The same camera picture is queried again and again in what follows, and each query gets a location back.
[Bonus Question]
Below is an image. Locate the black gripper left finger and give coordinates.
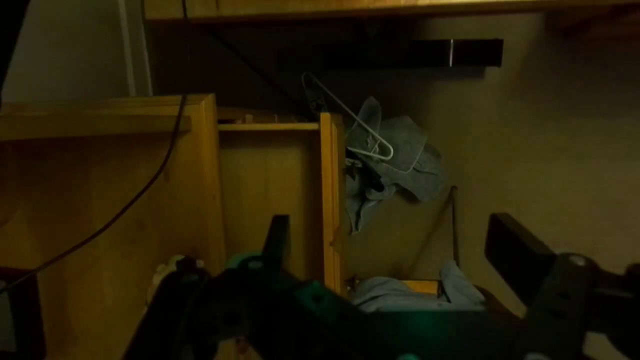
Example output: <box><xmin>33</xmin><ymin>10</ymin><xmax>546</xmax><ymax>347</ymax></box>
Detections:
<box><xmin>259</xmin><ymin>212</ymin><xmax>291</xmax><ymax>270</ymax></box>

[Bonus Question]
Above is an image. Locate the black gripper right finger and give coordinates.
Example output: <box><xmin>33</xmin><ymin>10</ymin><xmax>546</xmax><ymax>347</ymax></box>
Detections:
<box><xmin>481</xmin><ymin>212</ymin><xmax>560</xmax><ymax>310</ymax></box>

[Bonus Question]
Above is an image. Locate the wooden desk drawer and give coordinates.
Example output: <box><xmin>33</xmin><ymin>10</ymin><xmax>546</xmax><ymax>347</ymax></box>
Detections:
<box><xmin>215</xmin><ymin>111</ymin><xmax>349</xmax><ymax>297</ymax></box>

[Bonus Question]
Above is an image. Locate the wooden stool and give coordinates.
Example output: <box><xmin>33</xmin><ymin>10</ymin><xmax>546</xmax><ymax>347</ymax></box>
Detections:
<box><xmin>401</xmin><ymin>278</ymin><xmax>441</xmax><ymax>298</ymax></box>

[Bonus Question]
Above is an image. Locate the folded blue cloth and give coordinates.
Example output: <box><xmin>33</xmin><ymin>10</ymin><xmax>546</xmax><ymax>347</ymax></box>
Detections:
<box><xmin>347</xmin><ymin>259</ymin><xmax>486</xmax><ymax>315</ymax></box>

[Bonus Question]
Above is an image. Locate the crumpled blue-grey cloth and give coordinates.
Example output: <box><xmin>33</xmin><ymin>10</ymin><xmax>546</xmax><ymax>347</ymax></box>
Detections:
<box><xmin>342</xmin><ymin>94</ymin><xmax>449</xmax><ymax>234</ymax></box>

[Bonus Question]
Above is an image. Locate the wooden roll-top desk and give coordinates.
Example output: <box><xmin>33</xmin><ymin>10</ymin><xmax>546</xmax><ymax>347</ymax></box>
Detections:
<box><xmin>0</xmin><ymin>93</ymin><xmax>227</xmax><ymax>360</ymax></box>

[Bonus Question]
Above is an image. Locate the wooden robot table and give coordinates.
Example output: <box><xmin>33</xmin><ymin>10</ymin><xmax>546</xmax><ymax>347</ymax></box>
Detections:
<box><xmin>141</xmin><ymin>0</ymin><xmax>640</xmax><ymax>24</ymax></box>

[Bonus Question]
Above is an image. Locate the white wire clothes hanger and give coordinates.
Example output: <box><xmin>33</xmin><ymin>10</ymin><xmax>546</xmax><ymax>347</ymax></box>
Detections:
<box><xmin>301</xmin><ymin>71</ymin><xmax>397</xmax><ymax>164</ymax></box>

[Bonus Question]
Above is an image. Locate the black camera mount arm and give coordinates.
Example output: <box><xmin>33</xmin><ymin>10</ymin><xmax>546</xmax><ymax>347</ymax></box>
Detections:
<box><xmin>406</xmin><ymin>36</ymin><xmax>505</xmax><ymax>71</ymax></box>

